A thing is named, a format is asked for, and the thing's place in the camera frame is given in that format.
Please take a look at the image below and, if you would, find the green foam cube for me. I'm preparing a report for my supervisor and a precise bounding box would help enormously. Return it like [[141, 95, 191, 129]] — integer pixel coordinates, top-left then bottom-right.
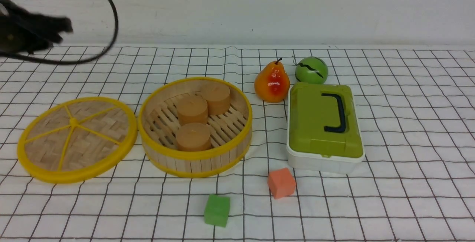
[[204, 194, 230, 228]]

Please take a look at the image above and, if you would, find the yellow bamboo steamer lid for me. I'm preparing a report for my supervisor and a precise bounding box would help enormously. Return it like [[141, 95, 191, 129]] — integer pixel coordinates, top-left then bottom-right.
[[17, 97, 138, 184]]

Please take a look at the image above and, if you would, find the brown cylinder bun rear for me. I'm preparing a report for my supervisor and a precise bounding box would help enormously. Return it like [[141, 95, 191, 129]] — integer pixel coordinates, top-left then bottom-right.
[[200, 83, 230, 115]]

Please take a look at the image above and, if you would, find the yellow bamboo steamer basket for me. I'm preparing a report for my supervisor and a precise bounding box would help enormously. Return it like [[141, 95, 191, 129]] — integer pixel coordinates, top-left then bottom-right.
[[138, 77, 253, 178]]

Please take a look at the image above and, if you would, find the orange foam cube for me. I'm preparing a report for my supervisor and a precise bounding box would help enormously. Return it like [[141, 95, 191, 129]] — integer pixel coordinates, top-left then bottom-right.
[[267, 168, 297, 199]]

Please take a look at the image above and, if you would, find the green toy watermelon ball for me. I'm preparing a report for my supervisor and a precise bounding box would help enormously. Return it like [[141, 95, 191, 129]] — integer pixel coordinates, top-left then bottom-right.
[[295, 56, 329, 84]]

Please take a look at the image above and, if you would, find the orange red toy pear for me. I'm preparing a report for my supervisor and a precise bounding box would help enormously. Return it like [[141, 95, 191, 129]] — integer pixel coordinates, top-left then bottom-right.
[[254, 58, 290, 103]]

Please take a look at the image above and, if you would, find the brown cylinder bun middle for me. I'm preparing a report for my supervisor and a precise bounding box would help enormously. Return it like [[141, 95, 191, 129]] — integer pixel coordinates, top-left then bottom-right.
[[176, 95, 209, 126]]

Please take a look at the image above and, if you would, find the green lidded white box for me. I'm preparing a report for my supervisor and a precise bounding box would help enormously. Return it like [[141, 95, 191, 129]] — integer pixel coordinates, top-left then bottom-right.
[[286, 82, 365, 174]]

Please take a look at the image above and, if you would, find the brown cylinder bun front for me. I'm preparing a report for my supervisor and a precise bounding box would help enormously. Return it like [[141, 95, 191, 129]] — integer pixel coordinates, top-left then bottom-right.
[[176, 122, 212, 152]]

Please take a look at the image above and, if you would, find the black cable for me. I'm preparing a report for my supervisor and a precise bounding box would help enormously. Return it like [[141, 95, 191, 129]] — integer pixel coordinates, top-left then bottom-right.
[[0, 0, 119, 65]]

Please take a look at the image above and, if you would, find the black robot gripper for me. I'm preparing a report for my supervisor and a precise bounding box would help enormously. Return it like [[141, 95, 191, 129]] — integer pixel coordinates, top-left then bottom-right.
[[0, 1, 73, 54]]

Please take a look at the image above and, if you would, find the brown cylinder bun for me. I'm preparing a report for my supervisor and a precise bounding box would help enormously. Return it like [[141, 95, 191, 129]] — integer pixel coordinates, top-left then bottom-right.
[[200, 83, 230, 115], [176, 95, 209, 126], [176, 122, 212, 152]]

